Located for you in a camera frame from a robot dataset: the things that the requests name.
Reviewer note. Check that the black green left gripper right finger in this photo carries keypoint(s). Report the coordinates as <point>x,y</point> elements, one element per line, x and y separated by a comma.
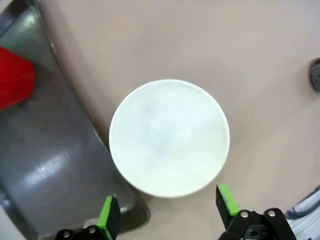
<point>226,202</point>

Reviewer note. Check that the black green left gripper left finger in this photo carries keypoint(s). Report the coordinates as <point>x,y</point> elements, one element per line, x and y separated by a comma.
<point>111,215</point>

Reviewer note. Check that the red plastic cup white inside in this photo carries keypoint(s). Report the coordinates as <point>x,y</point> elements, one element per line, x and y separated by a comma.
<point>13,80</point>

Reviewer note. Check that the white ceramic bowl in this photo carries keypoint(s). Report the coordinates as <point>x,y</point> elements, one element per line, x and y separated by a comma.
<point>169,138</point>

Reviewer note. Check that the dark grey plastic tray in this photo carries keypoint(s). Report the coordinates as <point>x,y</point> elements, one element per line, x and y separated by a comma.
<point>50,140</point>

